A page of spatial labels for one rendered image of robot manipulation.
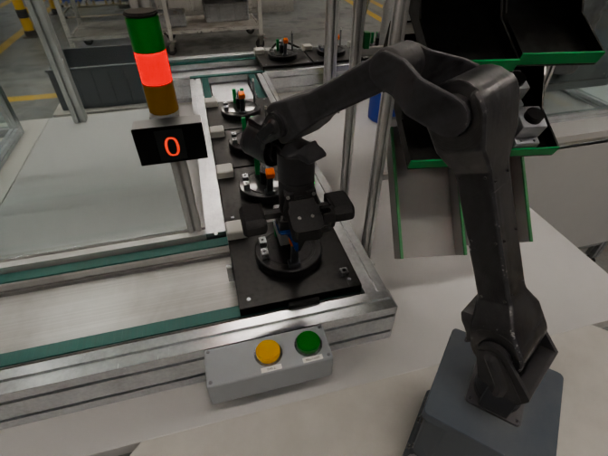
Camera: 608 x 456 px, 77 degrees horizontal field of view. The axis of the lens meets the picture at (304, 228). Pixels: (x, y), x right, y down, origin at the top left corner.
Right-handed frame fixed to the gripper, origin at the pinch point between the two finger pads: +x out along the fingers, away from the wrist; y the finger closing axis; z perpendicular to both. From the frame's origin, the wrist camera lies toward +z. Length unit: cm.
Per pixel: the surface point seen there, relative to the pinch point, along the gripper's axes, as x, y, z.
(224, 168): 10.0, -9.7, -43.0
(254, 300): 12.4, -9.0, 2.2
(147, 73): -23.9, -20.0, -17.6
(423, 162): -11.1, 22.2, -0.3
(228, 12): 65, 38, -546
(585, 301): 24, 63, 12
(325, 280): 12.4, 5.4, 0.6
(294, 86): 20, 30, -126
